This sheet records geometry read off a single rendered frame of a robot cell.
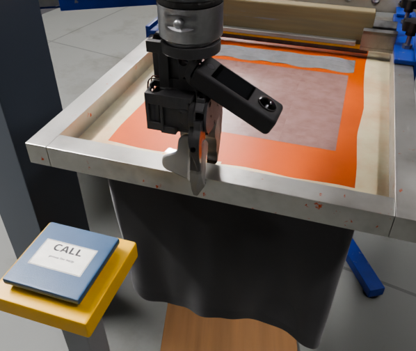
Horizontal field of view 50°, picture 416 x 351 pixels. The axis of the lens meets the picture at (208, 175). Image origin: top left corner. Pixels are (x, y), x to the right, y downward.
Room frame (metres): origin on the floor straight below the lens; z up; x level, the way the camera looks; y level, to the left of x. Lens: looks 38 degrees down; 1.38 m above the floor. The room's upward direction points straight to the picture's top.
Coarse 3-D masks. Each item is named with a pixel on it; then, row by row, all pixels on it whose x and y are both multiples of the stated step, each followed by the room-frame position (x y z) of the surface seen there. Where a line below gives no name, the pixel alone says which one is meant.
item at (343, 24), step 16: (224, 0) 1.09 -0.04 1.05; (240, 0) 1.08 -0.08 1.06; (256, 0) 1.08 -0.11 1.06; (272, 0) 1.07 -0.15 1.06; (224, 16) 1.09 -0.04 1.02; (240, 16) 1.08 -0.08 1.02; (256, 16) 1.07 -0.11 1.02; (272, 16) 1.06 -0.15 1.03; (288, 16) 1.05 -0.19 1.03; (304, 16) 1.04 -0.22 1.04; (320, 16) 1.03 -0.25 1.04; (336, 16) 1.01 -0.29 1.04; (352, 16) 1.00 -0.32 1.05; (368, 16) 0.99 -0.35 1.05; (304, 32) 1.03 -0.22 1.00; (320, 32) 1.02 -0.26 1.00; (336, 32) 1.01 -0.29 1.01; (352, 32) 1.00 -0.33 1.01
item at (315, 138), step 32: (288, 96) 0.80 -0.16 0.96; (320, 96) 0.80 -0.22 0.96; (352, 96) 0.80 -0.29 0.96; (288, 128) 0.68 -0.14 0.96; (320, 128) 0.68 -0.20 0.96; (352, 128) 0.68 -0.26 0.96; (224, 160) 0.59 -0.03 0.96; (256, 160) 0.59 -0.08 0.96; (288, 160) 0.59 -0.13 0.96; (320, 160) 0.59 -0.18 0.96; (352, 160) 0.59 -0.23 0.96
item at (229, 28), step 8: (240, 32) 1.07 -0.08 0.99; (248, 32) 1.06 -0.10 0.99; (256, 32) 1.06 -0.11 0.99; (264, 32) 1.05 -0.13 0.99; (272, 32) 1.05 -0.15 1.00; (280, 32) 1.05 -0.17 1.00; (288, 32) 1.05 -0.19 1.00; (312, 40) 1.02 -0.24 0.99; (320, 40) 1.01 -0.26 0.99; (328, 40) 1.00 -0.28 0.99; (336, 40) 1.00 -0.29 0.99; (344, 40) 0.99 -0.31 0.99; (352, 40) 0.99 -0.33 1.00
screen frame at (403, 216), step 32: (128, 64) 0.88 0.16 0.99; (96, 96) 0.74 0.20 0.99; (64, 128) 0.63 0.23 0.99; (32, 160) 0.58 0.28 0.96; (64, 160) 0.56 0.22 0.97; (96, 160) 0.55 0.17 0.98; (128, 160) 0.54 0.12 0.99; (160, 160) 0.54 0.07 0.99; (192, 192) 0.50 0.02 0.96; (224, 192) 0.49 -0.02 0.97; (256, 192) 0.47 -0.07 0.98; (288, 192) 0.46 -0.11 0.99; (320, 192) 0.46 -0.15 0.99; (352, 192) 0.46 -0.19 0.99; (352, 224) 0.43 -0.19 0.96; (384, 224) 0.42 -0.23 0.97
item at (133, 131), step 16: (272, 48) 1.05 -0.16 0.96; (224, 64) 0.95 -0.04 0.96; (240, 64) 0.95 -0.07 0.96; (256, 64) 0.95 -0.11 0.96; (256, 80) 0.87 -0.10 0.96; (144, 112) 0.74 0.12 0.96; (224, 112) 0.74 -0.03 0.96; (128, 128) 0.68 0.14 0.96; (144, 128) 0.68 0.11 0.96; (224, 128) 0.68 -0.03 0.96; (128, 144) 0.63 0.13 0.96; (144, 144) 0.63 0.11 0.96; (160, 144) 0.63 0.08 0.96; (176, 144) 0.63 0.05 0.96; (224, 144) 0.63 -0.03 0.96
